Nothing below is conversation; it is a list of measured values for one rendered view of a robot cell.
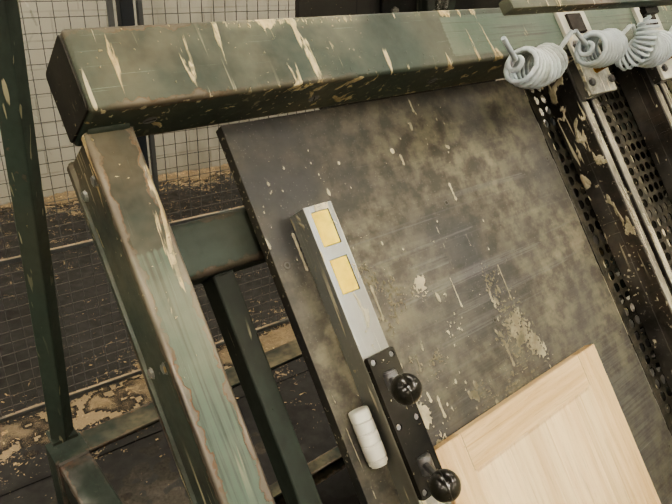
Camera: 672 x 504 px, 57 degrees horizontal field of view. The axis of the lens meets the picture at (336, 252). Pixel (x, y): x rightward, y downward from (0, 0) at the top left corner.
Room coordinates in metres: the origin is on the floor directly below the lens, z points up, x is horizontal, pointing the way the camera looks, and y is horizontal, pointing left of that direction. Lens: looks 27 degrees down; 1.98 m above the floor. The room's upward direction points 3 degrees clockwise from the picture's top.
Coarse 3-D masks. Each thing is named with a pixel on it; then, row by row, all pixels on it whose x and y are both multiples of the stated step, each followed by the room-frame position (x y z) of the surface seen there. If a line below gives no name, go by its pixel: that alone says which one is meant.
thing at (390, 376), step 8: (392, 368) 0.68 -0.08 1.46; (384, 376) 0.66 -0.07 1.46; (392, 376) 0.66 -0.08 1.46; (400, 376) 0.58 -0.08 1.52; (408, 376) 0.58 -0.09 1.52; (392, 384) 0.58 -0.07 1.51; (400, 384) 0.57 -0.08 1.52; (408, 384) 0.57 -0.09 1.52; (416, 384) 0.57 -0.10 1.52; (392, 392) 0.57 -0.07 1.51; (400, 392) 0.56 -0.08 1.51; (408, 392) 0.56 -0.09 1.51; (416, 392) 0.56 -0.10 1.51; (400, 400) 0.56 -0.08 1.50; (408, 400) 0.56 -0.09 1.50; (416, 400) 0.56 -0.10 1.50
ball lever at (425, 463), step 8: (424, 456) 0.61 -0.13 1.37; (424, 464) 0.60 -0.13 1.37; (432, 464) 0.61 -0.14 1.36; (424, 472) 0.60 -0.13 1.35; (432, 472) 0.56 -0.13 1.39; (440, 472) 0.53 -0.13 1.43; (448, 472) 0.53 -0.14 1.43; (432, 480) 0.52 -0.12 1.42; (440, 480) 0.52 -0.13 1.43; (448, 480) 0.51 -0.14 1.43; (456, 480) 0.52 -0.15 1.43; (432, 488) 0.51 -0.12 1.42; (440, 488) 0.51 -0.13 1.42; (448, 488) 0.51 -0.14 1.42; (456, 488) 0.51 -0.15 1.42; (440, 496) 0.51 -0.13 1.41; (448, 496) 0.50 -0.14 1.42; (456, 496) 0.51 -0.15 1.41
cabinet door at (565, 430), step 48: (528, 384) 0.83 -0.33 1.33; (576, 384) 0.87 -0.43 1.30; (480, 432) 0.71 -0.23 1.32; (528, 432) 0.76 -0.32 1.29; (576, 432) 0.81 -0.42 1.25; (624, 432) 0.86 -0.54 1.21; (480, 480) 0.66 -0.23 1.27; (528, 480) 0.70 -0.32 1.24; (576, 480) 0.75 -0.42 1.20; (624, 480) 0.79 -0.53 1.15
